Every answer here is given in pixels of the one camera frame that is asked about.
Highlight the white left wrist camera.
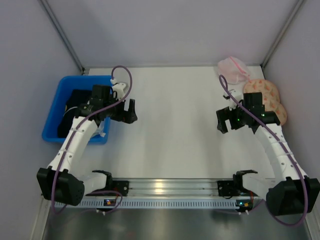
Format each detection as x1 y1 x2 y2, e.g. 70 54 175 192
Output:
110 78 128 101

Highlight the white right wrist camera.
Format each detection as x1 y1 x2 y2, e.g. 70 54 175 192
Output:
223 89 243 111

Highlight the blue plastic bin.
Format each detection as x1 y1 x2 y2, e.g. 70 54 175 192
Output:
42 75 112 144

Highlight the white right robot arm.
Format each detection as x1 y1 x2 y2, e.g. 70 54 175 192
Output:
216 89 320 216

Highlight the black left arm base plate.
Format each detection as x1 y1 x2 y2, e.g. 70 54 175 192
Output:
86 180 130 197

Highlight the black bra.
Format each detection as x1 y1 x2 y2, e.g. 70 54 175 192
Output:
57 89 92 138

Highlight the white slotted cable duct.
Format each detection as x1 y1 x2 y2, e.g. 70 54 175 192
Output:
51 197 253 209

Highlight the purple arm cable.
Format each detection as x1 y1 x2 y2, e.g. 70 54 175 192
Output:
218 74 310 228
50 65 133 215

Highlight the aluminium mounting rail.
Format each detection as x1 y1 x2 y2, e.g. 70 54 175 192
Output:
41 177 276 198

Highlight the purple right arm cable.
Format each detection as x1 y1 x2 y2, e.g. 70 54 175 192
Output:
218 74 310 228

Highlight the floral mesh bra laundry bag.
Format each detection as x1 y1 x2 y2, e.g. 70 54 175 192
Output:
243 79 288 126

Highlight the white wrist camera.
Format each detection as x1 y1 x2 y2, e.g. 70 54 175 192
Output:
110 78 128 101
223 89 243 111

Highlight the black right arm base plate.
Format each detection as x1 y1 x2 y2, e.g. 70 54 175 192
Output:
217 180 251 199

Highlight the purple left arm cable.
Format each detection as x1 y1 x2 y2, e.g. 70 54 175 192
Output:
50 65 133 215

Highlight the pink mesh laundry pouch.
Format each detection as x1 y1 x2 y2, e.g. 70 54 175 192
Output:
217 56 251 85

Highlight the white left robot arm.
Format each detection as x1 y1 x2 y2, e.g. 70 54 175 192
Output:
36 82 138 206

